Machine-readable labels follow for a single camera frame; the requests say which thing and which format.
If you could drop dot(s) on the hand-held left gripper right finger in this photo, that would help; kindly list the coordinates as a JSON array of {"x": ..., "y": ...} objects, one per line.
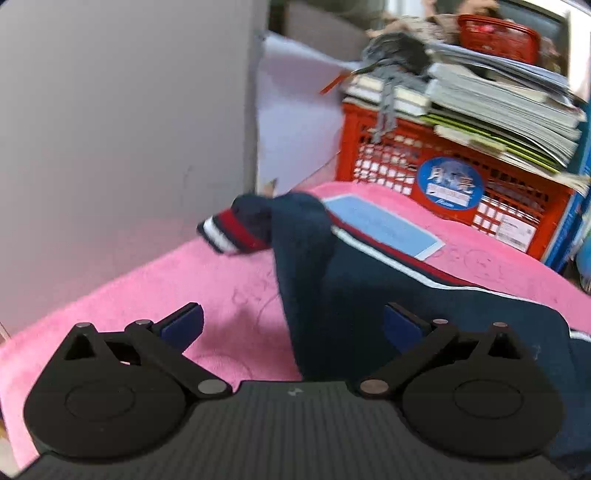
[{"x": 400, "y": 327}]

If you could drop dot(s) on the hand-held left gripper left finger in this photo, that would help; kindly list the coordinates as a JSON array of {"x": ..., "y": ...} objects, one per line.
[{"x": 184, "y": 325}]

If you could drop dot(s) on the navy and white jacket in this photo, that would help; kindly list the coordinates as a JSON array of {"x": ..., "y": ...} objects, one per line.
[{"x": 351, "y": 300}]

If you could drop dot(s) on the pink blanket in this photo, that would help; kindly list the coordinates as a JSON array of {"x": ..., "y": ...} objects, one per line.
[{"x": 161, "y": 295}]

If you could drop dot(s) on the light blue paper card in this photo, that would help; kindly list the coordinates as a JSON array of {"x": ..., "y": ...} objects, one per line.
[{"x": 383, "y": 224}]

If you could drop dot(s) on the red plastic crate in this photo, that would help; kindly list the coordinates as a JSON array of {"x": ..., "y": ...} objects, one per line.
[{"x": 508, "y": 203}]

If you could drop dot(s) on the row of colourful books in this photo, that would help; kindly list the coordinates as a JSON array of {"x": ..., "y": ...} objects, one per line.
[{"x": 570, "y": 217}]

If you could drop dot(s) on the white paper sheet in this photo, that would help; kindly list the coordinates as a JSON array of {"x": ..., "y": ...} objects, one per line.
[{"x": 295, "y": 110}]

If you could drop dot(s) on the stack of magazines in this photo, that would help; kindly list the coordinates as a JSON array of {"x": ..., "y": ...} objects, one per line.
[{"x": 498, "y": 106}]

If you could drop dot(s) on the grey knitted scarf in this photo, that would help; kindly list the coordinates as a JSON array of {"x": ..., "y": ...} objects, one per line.
[{"x": 397, "y": 55}]

